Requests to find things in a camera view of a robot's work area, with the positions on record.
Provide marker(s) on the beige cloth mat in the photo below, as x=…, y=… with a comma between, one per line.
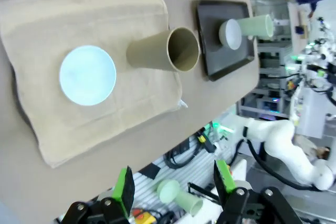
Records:
x=92, y=129

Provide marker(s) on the green tall cup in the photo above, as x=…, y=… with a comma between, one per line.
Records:
x=254, y=26

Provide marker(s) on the brown tall cup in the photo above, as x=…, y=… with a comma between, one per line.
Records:
x=147, y=51

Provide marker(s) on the light blue bowl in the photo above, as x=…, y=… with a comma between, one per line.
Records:
x=88, y=75

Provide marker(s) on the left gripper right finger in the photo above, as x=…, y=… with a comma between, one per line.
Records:
x=225, y=182

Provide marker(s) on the pale green flared cup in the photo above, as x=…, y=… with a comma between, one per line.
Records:
x=181, y=199

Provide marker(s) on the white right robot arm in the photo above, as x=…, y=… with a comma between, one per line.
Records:
x=278, y=140

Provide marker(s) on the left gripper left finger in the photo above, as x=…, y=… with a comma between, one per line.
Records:
x=126, y=190

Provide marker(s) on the yellow emergency stop box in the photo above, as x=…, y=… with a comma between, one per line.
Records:
x=144, y=217

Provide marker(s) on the grey metal shelf rack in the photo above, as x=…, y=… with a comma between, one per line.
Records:
x=270, y=58

